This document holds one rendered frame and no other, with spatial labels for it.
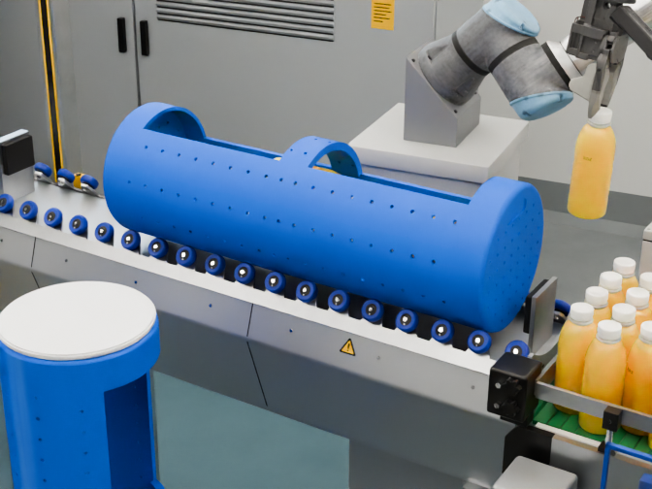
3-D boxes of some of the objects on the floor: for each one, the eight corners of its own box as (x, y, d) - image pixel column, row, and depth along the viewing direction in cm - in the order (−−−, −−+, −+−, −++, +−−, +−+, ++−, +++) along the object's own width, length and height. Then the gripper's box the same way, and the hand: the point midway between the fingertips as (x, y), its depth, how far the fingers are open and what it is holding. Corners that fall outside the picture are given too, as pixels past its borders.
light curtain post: (90, 429, 368) (37, -160, 296) (105, 435, 365) (55, -158, 293) (76, 439, 363) (18, -157, 292) (91, 444, 360) (37, -156, 289)
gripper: (599, -17, 210) (570, 103, 217) (575, -14, 201) (547, 111, 208) (646, -6, 206) (616, 115, 213) (625, -2, 197) (594, 124, 204)
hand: (600, 110), depth 209 cm, fingers closed on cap, 3 cm apart
